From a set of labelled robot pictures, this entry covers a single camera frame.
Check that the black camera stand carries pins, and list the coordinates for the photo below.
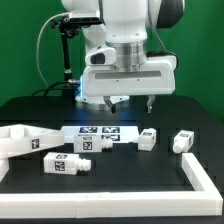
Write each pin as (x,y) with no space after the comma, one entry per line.
(69,28)

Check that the marker sheet with tags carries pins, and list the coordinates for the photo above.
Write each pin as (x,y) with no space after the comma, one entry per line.
(119,134)

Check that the white square tabletop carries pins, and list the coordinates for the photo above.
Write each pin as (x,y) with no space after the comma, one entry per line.
(21,139)

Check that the white U-shaped fence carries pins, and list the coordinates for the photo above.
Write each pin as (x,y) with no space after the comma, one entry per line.
(203,200)

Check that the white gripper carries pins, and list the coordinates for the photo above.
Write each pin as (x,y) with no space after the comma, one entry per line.
(155,77)

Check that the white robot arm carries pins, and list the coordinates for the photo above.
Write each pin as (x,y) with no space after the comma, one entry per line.
(117,63)

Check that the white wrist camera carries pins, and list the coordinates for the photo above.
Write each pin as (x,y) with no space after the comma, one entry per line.
(101,55)

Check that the grey mounted camera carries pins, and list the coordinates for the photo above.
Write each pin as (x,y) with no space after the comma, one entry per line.
(94,14)

